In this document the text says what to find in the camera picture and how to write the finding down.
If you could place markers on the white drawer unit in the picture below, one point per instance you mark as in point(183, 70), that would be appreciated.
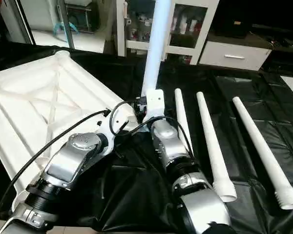
point(234, 56)

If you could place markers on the white plastic table top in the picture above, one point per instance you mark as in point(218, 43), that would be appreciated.
point(39, 97)

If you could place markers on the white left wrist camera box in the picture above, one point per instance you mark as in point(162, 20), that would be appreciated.
point(117, 119)

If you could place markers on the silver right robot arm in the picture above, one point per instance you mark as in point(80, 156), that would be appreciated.
point(166, 139)

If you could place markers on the black TV stand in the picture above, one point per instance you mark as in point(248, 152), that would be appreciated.
point(283, 36)

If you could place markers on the black box with orange label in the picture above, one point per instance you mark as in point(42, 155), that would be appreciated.
point(232, 22)

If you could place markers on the black mat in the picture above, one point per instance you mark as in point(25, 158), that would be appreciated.
point(246, 109)

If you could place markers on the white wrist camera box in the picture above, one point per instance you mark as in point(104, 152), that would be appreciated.
point(155, 102)
point(117, 119)

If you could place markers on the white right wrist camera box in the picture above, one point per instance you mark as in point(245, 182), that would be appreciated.
point(155, 102)

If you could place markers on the light blue plastic stand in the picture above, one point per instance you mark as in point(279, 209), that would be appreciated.
point(61, 25)

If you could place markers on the white glass-door cabinet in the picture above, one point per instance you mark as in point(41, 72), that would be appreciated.
point(190, 48)

